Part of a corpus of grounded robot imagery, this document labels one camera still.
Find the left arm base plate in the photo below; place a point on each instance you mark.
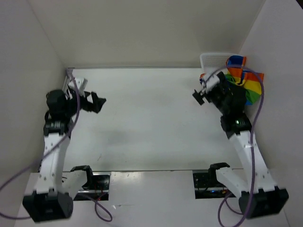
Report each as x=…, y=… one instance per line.
x=97, y=190

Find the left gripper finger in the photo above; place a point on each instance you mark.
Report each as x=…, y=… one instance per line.
x=94, y=106
x=86, y=94

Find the aluminium table edge rail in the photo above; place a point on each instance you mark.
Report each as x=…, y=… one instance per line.
x=68, y=72

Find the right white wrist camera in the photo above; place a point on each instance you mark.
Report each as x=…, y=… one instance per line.
x=208, y=82

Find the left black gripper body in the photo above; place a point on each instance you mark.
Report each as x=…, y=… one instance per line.
x=75, y=104

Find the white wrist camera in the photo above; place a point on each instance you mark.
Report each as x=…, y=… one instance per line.
x=208, y=82
x=80, y=84

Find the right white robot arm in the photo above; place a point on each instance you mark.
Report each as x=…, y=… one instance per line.
x=259, y=195

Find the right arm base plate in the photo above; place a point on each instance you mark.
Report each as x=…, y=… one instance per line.
x=205, y=189

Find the rainbow striped shorts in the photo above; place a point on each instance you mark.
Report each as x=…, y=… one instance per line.
x=237, y=73

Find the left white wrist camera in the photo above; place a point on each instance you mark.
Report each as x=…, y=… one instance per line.
x=80, y=84

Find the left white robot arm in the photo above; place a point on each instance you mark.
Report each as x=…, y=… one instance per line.
x=53, y=194

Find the white plastic basket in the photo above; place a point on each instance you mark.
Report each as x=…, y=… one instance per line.
x=213, y=60

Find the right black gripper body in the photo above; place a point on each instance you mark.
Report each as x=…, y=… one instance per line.
x=216, y=96

